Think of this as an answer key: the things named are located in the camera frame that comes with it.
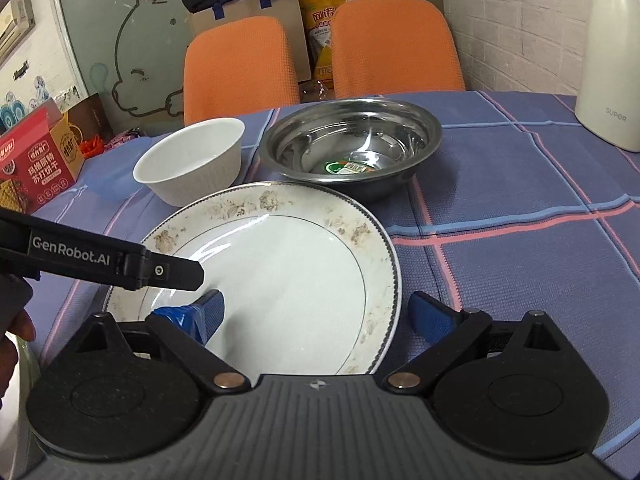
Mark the frosted glass panel cat drawing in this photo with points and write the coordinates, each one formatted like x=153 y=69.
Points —
x=135 y=45

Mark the stainless steel bowl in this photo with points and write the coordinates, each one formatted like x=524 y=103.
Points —
x=350 y=145

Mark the yellow snack packet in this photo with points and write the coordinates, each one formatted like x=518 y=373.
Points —
x=317 y=35

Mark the white air conditioner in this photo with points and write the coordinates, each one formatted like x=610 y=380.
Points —
x=17 y=25

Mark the pink patterned cloth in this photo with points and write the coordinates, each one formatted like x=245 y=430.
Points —
x=122 y=140

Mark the red cracker box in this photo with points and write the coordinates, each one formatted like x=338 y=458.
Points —
x=30 y=160

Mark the orange chair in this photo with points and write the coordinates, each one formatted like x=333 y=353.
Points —
x=235 y=70
x=395 y=45

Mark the person's left hand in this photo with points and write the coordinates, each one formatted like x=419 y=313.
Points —
x=17 y=335

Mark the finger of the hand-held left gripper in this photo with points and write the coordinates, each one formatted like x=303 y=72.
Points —
x=172 y=273

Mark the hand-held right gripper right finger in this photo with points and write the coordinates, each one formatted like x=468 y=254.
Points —
x=425 y=317

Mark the plaid blue tablecloth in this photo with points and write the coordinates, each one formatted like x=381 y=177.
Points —
x=500 y=210

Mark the red plastic bag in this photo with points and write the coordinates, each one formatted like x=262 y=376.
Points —
x=91 y=147

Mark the clear plastic bag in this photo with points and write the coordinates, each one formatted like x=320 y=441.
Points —
x=316 y=91

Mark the cardboard box with blue tape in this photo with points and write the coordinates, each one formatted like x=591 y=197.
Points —
x=280 y=15

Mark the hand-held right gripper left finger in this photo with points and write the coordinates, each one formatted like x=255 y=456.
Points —
x=207 y=312

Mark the white ribbed bowl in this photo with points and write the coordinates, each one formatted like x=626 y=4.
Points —
x=200 y=165

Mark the white thermos jug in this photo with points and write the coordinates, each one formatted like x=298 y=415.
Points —
x=610 y=60

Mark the brown orange snack box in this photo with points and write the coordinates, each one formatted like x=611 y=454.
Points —
x=70 y=150

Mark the floral rim white plate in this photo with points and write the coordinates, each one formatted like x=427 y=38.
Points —
x=290 y=270

